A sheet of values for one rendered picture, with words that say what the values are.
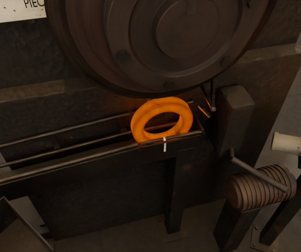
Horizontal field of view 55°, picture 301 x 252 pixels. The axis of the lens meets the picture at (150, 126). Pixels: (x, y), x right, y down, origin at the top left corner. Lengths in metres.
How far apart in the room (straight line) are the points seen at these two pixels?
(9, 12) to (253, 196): 0.86
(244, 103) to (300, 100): 1.42
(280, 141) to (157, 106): 0.41
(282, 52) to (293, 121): 1.15
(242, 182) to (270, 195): 0.10
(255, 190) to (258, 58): 0.42
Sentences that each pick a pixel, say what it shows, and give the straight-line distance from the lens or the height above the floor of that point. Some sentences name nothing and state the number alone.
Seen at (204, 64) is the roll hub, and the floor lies 1.03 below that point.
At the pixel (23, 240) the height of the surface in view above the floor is 0.61.
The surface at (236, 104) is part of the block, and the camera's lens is 0.88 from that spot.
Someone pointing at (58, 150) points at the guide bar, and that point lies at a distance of 0.92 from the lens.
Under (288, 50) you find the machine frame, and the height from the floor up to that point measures 0.87.
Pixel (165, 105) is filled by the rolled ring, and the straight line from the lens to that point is 0.78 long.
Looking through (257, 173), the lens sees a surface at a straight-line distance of 1.02.
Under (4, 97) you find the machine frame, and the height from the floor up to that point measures 0.87.
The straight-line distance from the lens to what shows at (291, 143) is 0.98.
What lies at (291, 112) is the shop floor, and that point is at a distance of 2.17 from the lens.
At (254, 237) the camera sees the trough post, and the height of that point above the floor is 0.01.
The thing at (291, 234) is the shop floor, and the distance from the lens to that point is 1.63.
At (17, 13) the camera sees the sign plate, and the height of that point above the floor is 1.08.
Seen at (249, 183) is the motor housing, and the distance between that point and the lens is 1.04.
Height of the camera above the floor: 1.37
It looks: 47 degrees down
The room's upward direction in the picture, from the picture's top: straight up
